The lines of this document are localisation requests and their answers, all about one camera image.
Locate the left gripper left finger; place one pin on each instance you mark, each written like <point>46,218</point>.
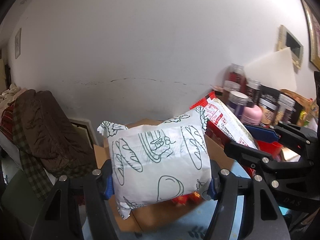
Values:
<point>59,217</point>

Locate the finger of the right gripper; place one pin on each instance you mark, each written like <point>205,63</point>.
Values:
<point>296,138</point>
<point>250,157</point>

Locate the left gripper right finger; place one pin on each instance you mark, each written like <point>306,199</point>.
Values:
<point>245,209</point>

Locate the red white sachet packet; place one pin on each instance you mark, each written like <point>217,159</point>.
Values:
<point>223,123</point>

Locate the white bread-print snack bag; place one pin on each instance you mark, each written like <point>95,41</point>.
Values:
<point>156,163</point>

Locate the large red snack packet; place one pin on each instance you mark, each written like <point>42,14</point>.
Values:
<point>194,198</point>

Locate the orange kraft snack bag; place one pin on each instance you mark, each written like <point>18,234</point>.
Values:
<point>304,110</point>

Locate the tall jar black label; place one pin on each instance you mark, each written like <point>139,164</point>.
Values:
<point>285,109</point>

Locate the pink lidded canister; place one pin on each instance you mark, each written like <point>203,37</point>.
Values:
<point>252,115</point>

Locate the green plaid cloth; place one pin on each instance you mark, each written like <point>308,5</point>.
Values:
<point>34,171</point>

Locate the black stand-up pouch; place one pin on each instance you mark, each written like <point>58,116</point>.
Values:
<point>268,103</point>

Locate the clear jar navy label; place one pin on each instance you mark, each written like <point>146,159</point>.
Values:
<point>237,101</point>

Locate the blue floral tablecloth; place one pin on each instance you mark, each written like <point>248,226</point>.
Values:
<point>194,225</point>

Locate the brown jacket pile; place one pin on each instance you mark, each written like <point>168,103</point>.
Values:
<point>43,131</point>

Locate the cream framed wall mirror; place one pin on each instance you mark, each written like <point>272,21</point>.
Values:
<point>287,40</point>

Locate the gold framed wall picture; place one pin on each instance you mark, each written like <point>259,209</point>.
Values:
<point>313,28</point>

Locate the wall picture frame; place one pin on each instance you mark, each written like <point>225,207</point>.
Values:
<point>18,43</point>

